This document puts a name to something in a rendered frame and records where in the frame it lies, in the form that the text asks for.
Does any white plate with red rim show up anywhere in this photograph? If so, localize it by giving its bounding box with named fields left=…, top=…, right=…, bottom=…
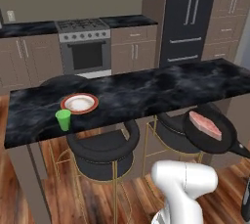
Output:
left=60, top=92, right=100, bottom=115

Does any raw pink steak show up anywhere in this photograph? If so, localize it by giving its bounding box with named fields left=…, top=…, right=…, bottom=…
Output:
left=188, top=110, right=224, bottom=142

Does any black frying pan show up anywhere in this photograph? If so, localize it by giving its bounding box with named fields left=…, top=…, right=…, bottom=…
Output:
left=183, top=105, right=250, bottom=159

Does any brown base cupboard run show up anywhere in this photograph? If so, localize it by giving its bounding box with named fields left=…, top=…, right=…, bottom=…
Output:
left=0, top=33, right=64, bottom=96
left=109, top=24, right=159, bottom=75

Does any black stool with gold legs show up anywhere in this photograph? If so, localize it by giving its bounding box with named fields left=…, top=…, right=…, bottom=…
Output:
left=39, top=73, right=90, bottom=89
left=48, top=118, right=142, bottom=224
left=142, top=102, right=229, bottom=178

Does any silver stove with oven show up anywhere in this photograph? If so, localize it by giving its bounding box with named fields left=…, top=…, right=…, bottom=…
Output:
left=54, top=18, right=112, bottom=79

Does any green cup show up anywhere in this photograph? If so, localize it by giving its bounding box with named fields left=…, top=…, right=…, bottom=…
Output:
left=55, top=109, right=72, bottom=132

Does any tall brown cupboard run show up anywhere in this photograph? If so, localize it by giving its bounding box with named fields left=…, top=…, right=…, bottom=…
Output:
left=201, top=0, right=250, bottom=63

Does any black fridge with silver handles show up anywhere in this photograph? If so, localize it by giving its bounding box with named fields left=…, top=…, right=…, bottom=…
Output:
left=158, top=0, right=221, bottom=68

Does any white wall socket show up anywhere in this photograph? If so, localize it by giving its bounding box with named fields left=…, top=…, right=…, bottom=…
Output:
left=6, top=10, right=17, bottom=22

